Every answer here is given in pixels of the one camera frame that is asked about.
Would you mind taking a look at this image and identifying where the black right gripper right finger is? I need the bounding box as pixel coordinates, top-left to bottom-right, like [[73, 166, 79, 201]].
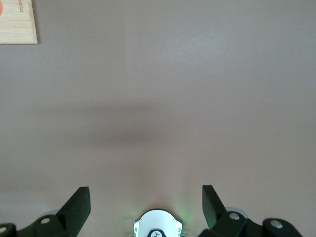
[[197, 184, 305, 237]]

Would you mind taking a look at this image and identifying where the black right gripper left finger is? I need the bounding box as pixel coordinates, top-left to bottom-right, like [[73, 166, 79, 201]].
[[0, 187, 91, 237]]

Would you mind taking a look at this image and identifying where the bamboo cutting board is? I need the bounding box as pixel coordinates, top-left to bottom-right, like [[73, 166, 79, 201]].
[[0, 0, 39, 45]]

